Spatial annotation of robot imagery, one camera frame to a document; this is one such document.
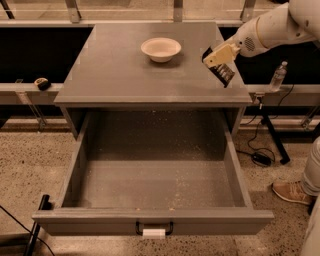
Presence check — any black tripod leg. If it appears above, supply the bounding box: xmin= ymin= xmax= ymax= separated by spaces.
xmin=260 ymin=108 xmax=290 ymax=165

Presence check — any grey open top drawer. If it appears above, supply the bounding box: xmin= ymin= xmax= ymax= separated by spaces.
xmin=33 ymin=111 xmax=274 ymax=236

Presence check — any black yellow tape measure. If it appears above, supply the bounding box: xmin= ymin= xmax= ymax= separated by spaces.
xmin=34 ymin=78 xmax=51 ymax=91

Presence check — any grey cabinet counter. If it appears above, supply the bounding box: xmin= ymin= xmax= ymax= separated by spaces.
xmin=55 ymin=22 xmax=251 ymax=135

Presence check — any black rxbar chocolate bar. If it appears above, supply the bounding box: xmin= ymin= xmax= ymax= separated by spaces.
xmin=202 ymin=62 xmax=235 ymax=87

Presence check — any black white drawer handle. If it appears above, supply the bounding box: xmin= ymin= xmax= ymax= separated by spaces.
xmin=135 ymin=222 xmax=174 ymax=239

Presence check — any clear plastic water bottle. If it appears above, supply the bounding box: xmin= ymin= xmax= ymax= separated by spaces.
xmin=269 ymin=61 xmax=288 ymax=92

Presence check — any black power adapter with cable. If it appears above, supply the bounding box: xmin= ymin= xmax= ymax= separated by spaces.
xmin=236 ymin=114 xmax=277 ymax=168

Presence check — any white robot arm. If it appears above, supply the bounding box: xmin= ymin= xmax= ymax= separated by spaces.
xmin=202 ymin=0 xmax=320 ymax=68

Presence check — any white bowl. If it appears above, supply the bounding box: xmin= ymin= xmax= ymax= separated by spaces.
xmin=141 ymin=37 xmax=182 ymax=63

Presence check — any black stand at left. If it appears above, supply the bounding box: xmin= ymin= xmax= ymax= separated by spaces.
xmin=23 ymin=194 xmax=50 ymax=256

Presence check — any metal rail shelf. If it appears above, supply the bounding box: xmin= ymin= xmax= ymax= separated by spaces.
xmin=0 ymin=83 xmax=320 ymax=106

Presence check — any light trouser leg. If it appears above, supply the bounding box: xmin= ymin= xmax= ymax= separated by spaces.
xmin=301 ymin=137 xmax=320 ymax=196

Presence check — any tan sneaker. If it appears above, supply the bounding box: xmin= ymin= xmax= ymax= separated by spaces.
xmin=271 ymin=181 xmax=316 ymax=206

